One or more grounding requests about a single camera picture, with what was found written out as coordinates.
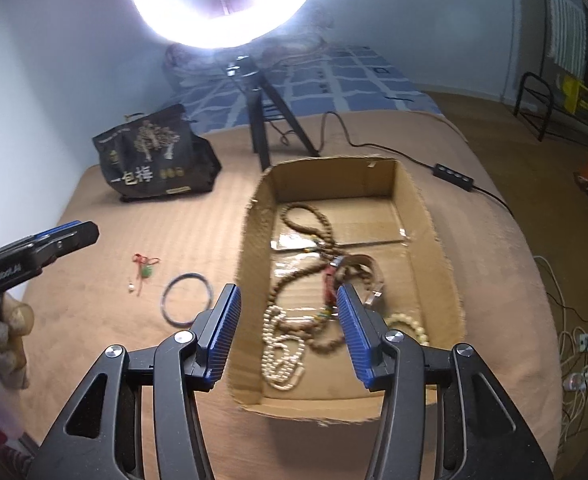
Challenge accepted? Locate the cream bead bracelet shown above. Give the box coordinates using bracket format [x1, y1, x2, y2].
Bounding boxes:
[384, 312, 432, 348]

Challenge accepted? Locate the blue bangle bracelet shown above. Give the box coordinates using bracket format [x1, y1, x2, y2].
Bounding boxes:
[160, 272, 215, 330]

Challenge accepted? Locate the red leather strap wristwatch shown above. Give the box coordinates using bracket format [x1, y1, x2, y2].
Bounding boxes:
[323, 254, 384, 309]

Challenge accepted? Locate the long brown bead necklace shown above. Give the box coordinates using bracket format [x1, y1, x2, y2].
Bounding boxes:
[265, 201, 360, 354]

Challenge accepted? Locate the white pearl bead strand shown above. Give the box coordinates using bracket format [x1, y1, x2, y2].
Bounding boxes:
[261, 306, 306, 391]

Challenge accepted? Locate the gloved left hand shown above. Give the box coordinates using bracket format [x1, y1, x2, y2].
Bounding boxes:
[0, 292, 34, 440]

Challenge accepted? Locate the open cardboard box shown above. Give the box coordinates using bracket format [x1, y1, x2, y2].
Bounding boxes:
[224, 154, 468, 427]

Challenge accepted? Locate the black snack bag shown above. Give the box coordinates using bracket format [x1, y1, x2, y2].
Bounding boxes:
[93, 104, 222, 202]

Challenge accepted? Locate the black tripod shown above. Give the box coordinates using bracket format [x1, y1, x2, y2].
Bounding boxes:
[225, 55, 320, 170]

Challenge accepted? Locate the black metal rack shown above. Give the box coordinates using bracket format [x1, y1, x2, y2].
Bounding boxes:
[512, 72, 588, 148]

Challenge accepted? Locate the green jade pendant red cord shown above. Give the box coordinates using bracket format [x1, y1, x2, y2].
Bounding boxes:
[125, 252, 162, 297]

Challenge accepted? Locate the black cable with inline controller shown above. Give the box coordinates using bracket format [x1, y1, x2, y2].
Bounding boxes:
[320, 110, 516, 219]

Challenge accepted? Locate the white cables and power strip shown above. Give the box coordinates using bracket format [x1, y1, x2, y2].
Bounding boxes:
[534, 253, 588, 456]

